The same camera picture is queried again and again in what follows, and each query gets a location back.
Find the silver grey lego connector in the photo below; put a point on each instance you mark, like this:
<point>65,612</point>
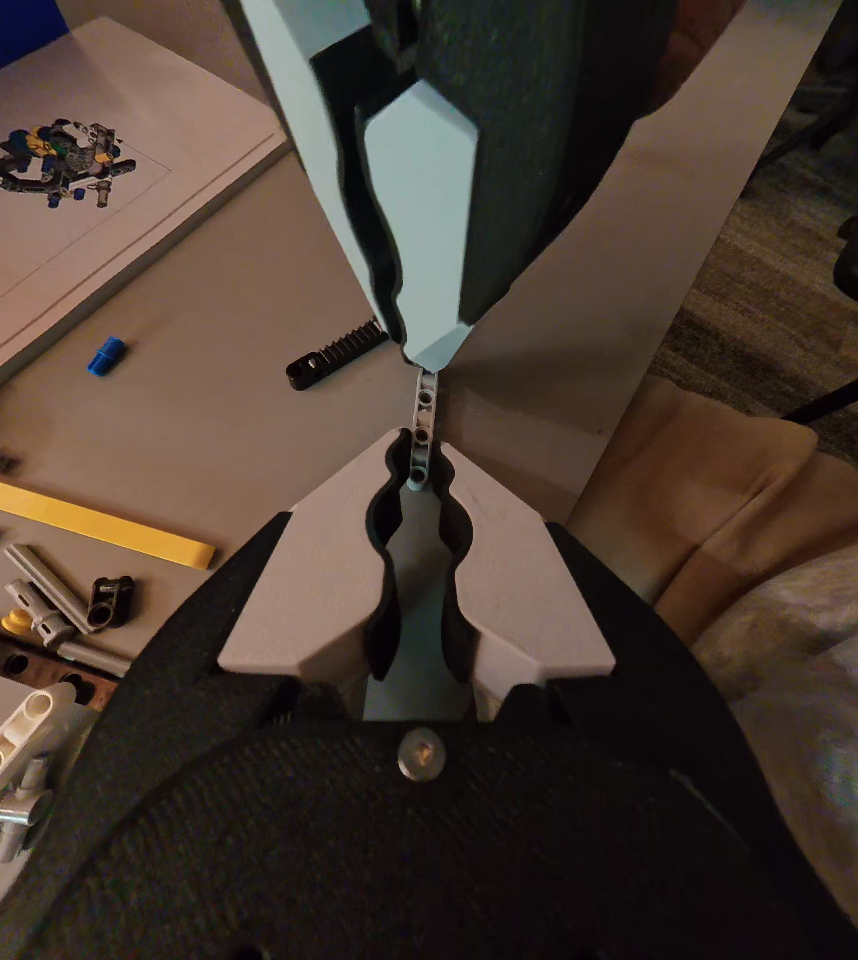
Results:
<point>24,806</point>

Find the small yellow lego piece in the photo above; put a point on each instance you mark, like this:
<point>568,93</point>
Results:
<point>16,622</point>

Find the black lego connector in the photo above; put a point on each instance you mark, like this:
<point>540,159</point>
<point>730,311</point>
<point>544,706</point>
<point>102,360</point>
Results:
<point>109,604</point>

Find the blue lego pin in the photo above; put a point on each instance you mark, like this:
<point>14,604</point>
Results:
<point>106,356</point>

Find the blue box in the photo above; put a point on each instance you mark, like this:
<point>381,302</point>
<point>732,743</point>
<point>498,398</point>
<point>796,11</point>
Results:
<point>1,34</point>

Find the yellow lego strip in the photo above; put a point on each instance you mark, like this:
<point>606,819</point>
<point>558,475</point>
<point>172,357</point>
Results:
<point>84,517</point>

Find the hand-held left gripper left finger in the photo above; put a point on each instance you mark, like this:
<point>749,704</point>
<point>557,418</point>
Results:
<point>301,592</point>

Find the white lego beam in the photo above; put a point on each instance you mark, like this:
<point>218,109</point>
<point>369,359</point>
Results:
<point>1,750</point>

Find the black background office chair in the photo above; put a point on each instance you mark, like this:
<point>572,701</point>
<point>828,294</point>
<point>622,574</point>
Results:
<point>848,90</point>

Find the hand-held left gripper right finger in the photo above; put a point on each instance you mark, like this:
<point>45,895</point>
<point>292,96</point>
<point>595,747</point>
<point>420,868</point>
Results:
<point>526,600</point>

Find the long grey lego piece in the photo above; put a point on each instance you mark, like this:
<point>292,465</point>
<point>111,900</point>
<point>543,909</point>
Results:
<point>46,581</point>

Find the light grey lego beam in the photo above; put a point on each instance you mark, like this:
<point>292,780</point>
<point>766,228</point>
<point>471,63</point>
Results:
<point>425,420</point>

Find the person's beige pants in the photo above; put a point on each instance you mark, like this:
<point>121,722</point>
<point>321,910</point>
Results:
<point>721,510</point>

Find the dark lego beam with holes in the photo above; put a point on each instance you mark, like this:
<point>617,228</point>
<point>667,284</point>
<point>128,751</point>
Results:
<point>9,660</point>

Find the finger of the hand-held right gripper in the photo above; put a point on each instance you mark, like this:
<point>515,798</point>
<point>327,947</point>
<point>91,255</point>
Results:
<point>429,202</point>
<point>294,82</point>

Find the black lego gear rack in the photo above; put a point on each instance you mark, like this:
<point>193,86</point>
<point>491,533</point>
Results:
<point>324,360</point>

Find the person's right forearm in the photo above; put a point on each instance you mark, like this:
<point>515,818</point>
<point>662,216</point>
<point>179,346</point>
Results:
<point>698,52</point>

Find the grey lego axle connector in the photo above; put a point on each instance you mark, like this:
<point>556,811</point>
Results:
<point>61,634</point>

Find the lego instruction booklet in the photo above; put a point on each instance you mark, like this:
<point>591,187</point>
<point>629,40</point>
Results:
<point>136,240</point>

